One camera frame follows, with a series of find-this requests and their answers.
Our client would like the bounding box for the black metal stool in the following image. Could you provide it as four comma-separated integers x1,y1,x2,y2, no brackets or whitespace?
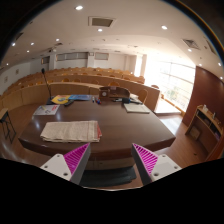
0,108,16,142

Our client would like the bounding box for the beige folded towel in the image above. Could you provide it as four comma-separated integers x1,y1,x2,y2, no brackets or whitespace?
40,121,102,143

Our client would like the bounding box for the brown wooden box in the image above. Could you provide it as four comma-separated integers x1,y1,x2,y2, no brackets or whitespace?
99,86,130,101

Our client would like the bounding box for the black remote control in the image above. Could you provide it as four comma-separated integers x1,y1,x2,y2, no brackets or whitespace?
64,100,74,107

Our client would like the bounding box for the yellow blue folder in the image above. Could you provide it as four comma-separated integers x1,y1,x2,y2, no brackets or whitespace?
52,94,92,105

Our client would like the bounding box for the white document stack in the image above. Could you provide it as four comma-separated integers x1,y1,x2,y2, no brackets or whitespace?
124,103,150,114

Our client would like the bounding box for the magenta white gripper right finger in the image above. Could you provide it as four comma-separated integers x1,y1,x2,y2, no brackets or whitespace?
131,143,181,185

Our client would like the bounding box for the black gooseneck microphone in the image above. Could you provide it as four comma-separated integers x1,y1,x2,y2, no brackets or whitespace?
41,68,55,105

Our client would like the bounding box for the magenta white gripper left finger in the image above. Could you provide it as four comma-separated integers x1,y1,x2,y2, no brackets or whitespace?
41,143,91,185

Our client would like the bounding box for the wooden shelf cabinet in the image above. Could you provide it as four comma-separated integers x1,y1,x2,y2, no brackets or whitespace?
186,105,224,153

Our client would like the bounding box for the white printed paper sheet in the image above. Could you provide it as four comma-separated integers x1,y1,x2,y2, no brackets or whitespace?
34,105,59,115

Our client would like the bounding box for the wooden chair behind table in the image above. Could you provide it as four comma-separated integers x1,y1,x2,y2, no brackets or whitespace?
137,89,148,103

